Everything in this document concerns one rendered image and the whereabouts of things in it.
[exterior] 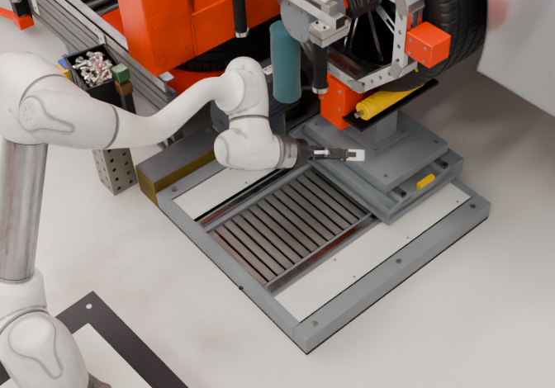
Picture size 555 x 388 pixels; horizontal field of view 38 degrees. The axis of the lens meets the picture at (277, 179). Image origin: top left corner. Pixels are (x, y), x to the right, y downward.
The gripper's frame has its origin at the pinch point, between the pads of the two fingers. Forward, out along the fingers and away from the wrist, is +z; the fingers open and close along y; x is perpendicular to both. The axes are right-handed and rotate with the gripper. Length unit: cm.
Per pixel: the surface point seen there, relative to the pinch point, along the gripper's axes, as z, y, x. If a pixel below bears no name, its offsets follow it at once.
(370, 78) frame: 7.7, -2.5, 22.1
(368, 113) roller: 14.2, -11.6, 13.4
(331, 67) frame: 5.5, -18.6, 27.3
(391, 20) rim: 10.4, 3.3, 38.1
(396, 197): 36.9, -26.4, -11.6
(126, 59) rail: -30, -97, 38
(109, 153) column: -39, -89, 3
